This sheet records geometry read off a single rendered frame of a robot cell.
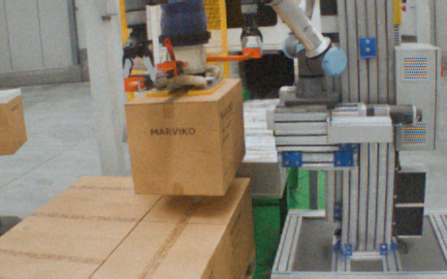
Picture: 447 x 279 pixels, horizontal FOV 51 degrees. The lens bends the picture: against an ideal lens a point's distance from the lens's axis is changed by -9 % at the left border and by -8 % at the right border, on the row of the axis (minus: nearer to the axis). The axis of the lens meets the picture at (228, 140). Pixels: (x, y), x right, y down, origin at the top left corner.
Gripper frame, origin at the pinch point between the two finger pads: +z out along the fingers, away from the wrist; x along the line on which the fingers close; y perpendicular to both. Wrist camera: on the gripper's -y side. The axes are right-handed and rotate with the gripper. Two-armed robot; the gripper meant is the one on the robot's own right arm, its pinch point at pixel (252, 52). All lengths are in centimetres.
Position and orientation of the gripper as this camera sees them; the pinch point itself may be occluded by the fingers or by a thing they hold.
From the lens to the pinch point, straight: 254.2
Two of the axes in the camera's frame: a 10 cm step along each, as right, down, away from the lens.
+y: -1.9, 2.5, -9.5
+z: 0.6, 9.7, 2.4
